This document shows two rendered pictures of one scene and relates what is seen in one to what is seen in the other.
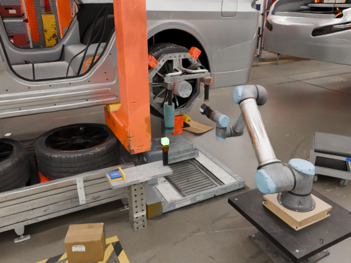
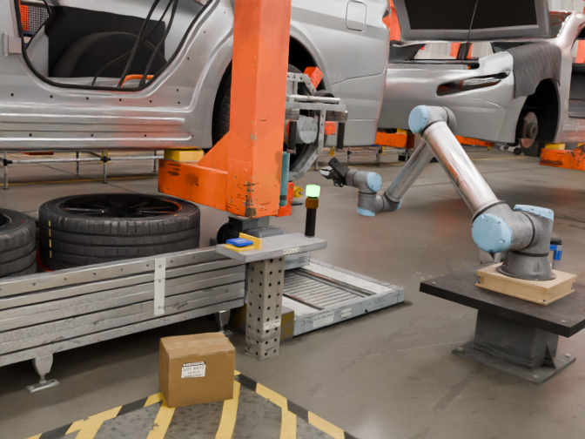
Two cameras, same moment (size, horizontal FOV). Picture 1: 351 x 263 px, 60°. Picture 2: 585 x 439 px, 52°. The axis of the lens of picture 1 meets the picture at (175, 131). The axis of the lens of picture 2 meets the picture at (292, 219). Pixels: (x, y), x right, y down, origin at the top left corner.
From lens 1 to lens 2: 1.09 m
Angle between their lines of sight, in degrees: 21
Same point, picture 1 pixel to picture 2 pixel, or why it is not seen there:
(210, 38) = (330, 60)
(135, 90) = (267, 100)
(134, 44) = (274, 21)
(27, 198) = (70, 290)
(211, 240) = (398, 361)
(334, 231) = not seen: outside the picture
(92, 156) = (172, 226)
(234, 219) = (415, 336)
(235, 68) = (361, 116)
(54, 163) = (101, 237)
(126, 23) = not seen: outside the picture
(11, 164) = (26, 232)
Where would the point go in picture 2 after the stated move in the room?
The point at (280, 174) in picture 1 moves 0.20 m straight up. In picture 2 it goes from (514, 218) to (521, 165)
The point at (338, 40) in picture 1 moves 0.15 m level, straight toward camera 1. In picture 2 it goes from (477, 102) to (479, 102)
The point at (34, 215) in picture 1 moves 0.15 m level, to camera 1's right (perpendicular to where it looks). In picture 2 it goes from (76, 330) to (122, 327)
